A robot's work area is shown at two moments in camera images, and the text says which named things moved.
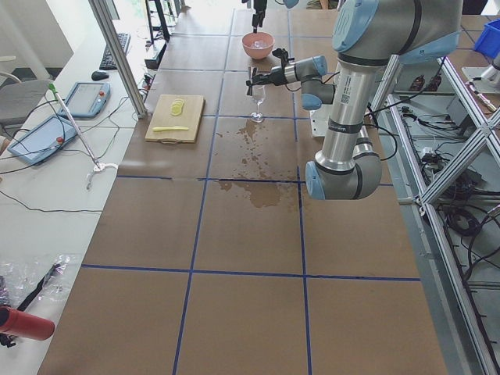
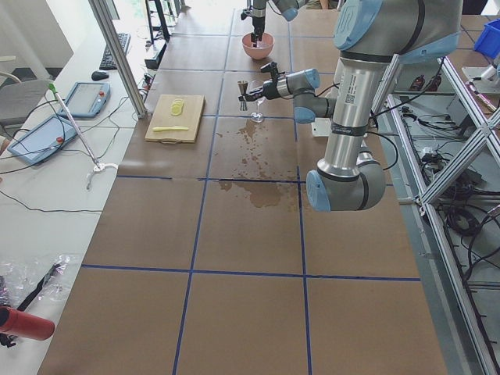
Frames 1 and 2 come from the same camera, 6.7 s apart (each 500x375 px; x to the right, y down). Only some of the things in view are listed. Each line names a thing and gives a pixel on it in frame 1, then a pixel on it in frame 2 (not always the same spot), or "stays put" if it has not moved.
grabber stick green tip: x=98 y=166 stays put
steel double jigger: x=249 y=83 to x=243 y=85
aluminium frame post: x=124 y=63 stays put
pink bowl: x=258 y=45 stays put
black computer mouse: x=98 y=76 stays put
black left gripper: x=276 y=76 to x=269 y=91
